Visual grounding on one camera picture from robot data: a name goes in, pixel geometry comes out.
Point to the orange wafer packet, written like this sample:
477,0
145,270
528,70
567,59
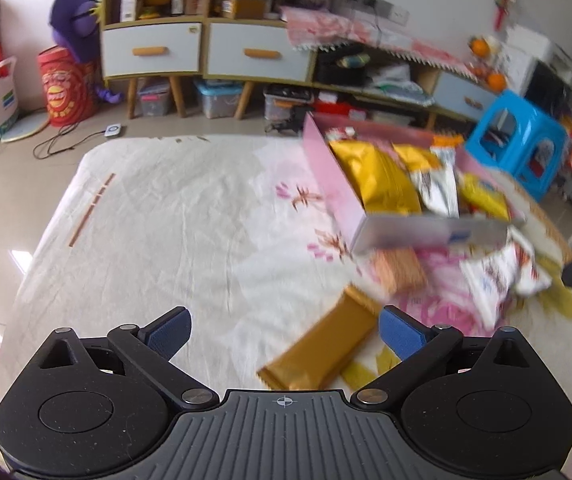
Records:
398,270

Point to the blue-lid storage box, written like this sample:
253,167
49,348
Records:
218,100

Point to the white red-print snack packet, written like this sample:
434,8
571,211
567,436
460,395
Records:
501,275

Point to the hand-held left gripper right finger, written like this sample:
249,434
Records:
401,332

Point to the silver snack packet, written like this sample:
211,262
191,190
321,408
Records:
438,190

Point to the yellow toy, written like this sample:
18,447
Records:
155,0

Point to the red cylindrical bag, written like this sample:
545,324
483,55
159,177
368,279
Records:
65,90

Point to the pink cardboard box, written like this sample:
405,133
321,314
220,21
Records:
331,185

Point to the clear plastic storage box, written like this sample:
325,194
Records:
155,100

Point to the large golden snack bag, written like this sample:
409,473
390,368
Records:
376,180

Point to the small printed box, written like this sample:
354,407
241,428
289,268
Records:
185,1

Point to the red cardboard box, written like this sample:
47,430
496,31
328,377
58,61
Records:
331,107

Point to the orange fruit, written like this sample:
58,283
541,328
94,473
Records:
497,80
479,46

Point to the tall wooden shelf cabinet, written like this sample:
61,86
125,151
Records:
150,50

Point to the purple plush toy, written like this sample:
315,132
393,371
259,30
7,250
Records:
73,20

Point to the long wooden TV stand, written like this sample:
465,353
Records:
461,92

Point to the gold bar snack packet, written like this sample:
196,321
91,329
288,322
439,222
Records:
321,345

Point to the small yellow snack packet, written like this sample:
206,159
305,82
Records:
416,157

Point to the gold patterned blanket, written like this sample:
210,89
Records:
543,215

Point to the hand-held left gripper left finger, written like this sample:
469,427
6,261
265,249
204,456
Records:
170,332

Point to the wall power sockets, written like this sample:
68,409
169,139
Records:
381,7

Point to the low wooden drawer cabinet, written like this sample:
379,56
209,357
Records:
258,52

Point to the blue plastic stool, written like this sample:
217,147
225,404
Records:
506,145

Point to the yellow blue-label snack packet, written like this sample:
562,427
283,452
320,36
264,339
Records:
483,195

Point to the orange white snack packet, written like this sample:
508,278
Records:
448,147

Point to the floral white bed sheet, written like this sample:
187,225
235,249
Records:
190,240

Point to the red white candy packet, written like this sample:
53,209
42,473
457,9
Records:
341,135

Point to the pink floral table cloth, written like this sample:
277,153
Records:
326,27

